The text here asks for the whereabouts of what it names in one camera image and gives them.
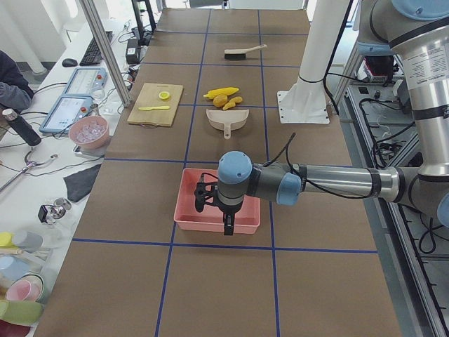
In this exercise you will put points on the pink bowl with ice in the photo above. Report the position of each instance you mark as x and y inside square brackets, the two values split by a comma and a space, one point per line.
[90, 132]

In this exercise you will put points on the teach pendant tablet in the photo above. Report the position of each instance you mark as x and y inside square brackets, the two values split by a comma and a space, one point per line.
[86, 80]
[67, 110]

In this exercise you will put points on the tan toy ginger root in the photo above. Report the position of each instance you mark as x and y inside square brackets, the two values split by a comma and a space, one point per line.
[233, 102]

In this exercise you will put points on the beige hand brush black bristles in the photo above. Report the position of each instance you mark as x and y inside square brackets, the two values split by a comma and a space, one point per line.
[240, 54]

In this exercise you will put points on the stack of coloured cups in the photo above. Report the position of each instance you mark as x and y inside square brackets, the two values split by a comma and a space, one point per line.
[21, 291]

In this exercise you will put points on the yellow toy lemon slices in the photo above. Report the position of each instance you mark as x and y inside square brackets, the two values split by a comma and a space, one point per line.
[164, 95]

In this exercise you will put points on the wooden cutting board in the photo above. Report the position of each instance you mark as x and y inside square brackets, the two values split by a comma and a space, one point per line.
[147, 97]

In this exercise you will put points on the black keyboard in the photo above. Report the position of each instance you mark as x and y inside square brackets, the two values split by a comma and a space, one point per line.
[92, 55]

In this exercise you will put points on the brown toy potato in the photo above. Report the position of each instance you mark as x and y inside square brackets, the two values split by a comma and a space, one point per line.
[220, 100]

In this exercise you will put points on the lower teach pendant tablet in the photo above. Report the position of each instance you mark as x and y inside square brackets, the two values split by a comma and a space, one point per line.
[67, 110]

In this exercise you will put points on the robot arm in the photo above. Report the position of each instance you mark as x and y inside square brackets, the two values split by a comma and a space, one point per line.
[417, 31]

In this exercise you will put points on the yellow plastic toy knife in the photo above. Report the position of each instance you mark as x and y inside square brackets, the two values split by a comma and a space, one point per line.
[152, 108]

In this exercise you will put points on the yellow toy corn cob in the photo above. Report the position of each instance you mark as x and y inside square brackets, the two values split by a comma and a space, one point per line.
[221, 91]

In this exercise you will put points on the black computer mouse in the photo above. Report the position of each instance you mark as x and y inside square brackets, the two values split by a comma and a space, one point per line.
[69, 62]

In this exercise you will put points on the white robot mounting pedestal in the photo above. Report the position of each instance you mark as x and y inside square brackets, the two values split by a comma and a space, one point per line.
[305, 101]

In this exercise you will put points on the beige plastic dustpan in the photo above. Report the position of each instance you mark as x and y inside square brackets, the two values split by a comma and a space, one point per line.
[227, 121]

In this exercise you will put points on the upper teach pendant tablet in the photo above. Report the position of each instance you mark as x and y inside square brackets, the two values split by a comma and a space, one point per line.
[86, 80]

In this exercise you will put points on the metal lab stand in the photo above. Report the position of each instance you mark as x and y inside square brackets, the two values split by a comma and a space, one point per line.
[29, 164]

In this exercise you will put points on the aluminium frame post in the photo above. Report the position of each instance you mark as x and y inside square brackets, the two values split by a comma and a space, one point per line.
[99, 34]

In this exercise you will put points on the pink plastic bin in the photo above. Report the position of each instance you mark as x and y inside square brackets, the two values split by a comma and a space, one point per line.
[246, 221]

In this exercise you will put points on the black power adapter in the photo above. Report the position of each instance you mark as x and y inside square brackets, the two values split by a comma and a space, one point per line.
[133, 52]

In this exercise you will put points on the person in dark jacket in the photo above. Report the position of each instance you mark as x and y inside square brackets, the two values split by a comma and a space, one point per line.
[15, 91]

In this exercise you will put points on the black water bottle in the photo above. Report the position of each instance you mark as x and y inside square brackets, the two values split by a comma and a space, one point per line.
[21, 127]

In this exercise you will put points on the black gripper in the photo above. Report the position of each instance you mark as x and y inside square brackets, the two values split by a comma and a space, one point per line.
[229, 210]

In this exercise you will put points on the dark grey cloth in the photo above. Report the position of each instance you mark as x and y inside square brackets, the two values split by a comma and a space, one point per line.
[80, 184]

